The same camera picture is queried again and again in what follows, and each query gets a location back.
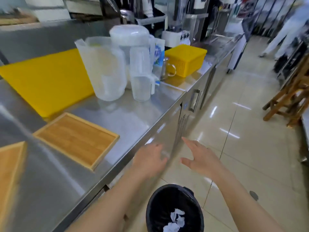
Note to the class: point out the person's right hand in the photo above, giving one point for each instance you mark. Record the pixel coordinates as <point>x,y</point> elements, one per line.
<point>204,158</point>

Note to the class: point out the person's left hand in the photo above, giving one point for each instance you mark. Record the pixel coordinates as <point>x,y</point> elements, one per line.
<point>148,159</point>

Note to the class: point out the person's left fingers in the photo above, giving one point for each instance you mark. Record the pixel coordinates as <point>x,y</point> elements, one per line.
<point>161,152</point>

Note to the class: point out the person's right thumb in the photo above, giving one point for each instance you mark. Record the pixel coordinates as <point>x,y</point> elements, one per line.
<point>187,163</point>

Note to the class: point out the person's right forearm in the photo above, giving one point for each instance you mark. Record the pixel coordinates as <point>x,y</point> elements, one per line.
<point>243,202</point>

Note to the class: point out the person's left forearm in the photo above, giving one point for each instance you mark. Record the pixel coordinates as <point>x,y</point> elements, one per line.
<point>108,205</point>

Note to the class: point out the stainless steel counter cabinet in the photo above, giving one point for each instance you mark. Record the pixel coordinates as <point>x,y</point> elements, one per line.
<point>149,132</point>

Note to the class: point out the black trash bin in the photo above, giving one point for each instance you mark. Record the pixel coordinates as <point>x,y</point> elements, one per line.
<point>174,208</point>

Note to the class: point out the crumpled white paper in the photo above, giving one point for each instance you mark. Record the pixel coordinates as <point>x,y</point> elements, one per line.
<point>175,221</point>

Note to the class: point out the small clear measuring cup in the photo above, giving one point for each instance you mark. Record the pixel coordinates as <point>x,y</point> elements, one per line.
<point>142,74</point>

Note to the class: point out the glass mug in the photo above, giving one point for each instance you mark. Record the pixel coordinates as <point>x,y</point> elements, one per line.
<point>167,69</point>

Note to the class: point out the wooden tray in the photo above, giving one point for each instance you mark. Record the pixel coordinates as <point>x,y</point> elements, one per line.
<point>76,140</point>
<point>10,181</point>

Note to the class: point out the blue and white carton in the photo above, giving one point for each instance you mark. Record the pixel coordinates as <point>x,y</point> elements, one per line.
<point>158,59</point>

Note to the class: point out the yellow plastic basket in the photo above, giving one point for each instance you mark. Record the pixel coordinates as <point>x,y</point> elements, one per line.
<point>185,59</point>

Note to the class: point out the large clear plastic pitcher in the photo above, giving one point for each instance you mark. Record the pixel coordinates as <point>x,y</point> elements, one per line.
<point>102,68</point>

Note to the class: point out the clear pitcher with white lid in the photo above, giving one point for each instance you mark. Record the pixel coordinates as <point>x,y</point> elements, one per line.
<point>130,37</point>

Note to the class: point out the wooden stool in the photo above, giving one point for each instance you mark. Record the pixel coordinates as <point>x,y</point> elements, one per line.
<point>288,94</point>

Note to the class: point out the blender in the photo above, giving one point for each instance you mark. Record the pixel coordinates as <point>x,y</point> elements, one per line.
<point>175,24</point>

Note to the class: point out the yellow cutting board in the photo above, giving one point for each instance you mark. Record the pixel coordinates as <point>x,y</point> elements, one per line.
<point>47,82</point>

